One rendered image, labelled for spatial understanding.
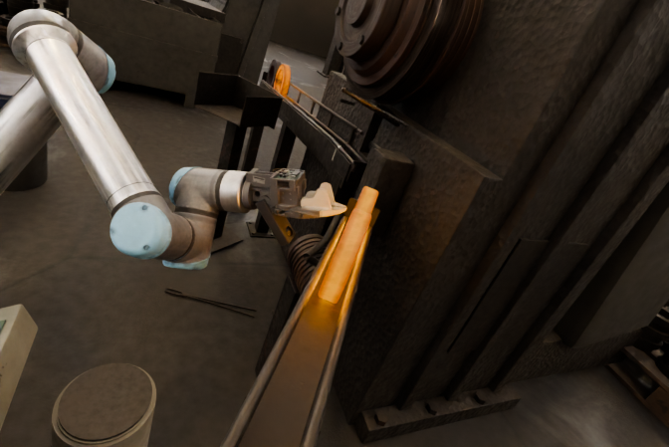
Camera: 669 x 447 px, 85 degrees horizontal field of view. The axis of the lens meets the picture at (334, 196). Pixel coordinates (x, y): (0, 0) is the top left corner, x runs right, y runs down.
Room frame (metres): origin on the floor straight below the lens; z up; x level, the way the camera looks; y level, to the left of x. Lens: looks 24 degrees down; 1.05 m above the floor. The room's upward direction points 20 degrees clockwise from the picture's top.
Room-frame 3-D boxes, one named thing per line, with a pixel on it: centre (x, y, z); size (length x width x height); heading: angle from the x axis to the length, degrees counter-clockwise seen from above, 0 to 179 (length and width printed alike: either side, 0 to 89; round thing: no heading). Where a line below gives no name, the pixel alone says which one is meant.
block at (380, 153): (0.95, -0.11, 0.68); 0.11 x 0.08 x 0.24; 120
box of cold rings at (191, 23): (3.19, 1.98, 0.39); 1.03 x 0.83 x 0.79; 124
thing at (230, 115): (1.44, 0.49, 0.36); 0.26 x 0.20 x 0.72; 65
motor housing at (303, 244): (0.79, -0.03, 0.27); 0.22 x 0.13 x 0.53; 30
